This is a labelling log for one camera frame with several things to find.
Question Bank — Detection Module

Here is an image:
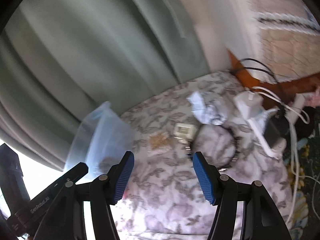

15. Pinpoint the crumpled white paper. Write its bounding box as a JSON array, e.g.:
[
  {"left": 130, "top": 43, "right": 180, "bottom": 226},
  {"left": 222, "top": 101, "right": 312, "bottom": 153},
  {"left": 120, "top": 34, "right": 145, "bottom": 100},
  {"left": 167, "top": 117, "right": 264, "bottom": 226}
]
[{"left": 187, "top": 91, "right": 233, "bottom": 126}]

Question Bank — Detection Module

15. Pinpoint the black power adapter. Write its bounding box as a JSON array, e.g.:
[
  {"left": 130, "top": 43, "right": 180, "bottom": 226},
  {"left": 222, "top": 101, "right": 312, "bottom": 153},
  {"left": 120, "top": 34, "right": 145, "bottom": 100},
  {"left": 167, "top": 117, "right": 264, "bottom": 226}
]
[{"left": 264, "top": 110, "right": 290, "bottom": 148}]

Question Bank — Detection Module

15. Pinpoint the white power strip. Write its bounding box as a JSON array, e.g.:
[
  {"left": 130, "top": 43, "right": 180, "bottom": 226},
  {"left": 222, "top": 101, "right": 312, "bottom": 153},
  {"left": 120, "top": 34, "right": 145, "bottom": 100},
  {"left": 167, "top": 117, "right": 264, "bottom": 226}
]
[{"left": 233, "top": 90, "right": 308, "bottom": 159}]

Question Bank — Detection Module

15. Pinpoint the clear plastic storage bin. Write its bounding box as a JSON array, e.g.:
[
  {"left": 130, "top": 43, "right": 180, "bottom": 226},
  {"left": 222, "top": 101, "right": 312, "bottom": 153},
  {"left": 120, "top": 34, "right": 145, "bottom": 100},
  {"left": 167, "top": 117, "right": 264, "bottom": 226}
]
[{"left": 64, "top": 101, "right": 134, "bottom": 180}]

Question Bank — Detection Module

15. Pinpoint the green curtain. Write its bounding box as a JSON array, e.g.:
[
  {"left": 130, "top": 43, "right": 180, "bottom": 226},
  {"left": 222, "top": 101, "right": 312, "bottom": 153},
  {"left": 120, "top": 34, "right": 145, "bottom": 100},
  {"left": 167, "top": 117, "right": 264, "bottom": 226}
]
[{"left": 1, "top": 0, "right": 209, "bottom": 171}]

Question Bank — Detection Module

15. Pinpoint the white charger plug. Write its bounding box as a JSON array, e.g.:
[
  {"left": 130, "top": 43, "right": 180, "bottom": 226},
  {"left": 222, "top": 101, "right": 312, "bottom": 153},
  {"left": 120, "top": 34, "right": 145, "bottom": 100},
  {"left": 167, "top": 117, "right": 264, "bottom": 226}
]
[{"left": 233, "top": 90, "right": 263, "bottom": 120}]

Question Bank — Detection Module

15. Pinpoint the floral blanket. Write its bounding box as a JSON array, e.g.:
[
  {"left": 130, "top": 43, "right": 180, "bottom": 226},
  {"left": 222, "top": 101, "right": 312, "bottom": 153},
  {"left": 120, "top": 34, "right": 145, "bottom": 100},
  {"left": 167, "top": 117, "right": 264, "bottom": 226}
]
[{"left": 109, "top": 71, "right": 295, "bottom": 240}]

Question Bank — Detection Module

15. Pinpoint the quilted beige headboard cover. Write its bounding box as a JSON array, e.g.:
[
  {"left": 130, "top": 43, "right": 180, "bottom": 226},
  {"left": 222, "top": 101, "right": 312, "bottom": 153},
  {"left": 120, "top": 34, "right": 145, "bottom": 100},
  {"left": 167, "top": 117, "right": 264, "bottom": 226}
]
[{"left": 235, "top": 0, "right": 319, "bottom": 82}]

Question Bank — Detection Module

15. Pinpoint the black jewelled headband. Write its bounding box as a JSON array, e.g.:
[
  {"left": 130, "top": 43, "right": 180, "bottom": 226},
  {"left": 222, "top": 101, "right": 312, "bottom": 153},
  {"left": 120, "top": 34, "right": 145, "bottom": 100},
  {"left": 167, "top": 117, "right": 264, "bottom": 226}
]
[{"left": 188, "top": 125, "right": 241, "bottom": 171}]

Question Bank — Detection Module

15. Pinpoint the bag of cotton swabs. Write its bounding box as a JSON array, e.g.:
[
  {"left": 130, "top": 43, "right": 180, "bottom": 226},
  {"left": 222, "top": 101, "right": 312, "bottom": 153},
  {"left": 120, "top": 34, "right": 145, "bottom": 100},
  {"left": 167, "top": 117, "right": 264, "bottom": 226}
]
[{"left": 148, "top": 132, "right": 172, "bottom": 156}]

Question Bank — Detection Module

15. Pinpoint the white cable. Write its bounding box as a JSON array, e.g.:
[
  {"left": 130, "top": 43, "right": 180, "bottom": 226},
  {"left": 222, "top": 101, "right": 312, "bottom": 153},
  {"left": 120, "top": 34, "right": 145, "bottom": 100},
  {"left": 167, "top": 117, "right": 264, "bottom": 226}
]
[{"left": 252, "top": 86, "right": 311, "bottom": 225}]

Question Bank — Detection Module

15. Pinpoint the black cable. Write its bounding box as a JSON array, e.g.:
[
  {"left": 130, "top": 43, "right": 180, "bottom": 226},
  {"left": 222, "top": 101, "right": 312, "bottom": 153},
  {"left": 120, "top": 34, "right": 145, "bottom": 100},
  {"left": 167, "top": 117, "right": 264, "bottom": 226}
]
[{"left": 228, "top": 57, "right": 288, "bottom": 116}]

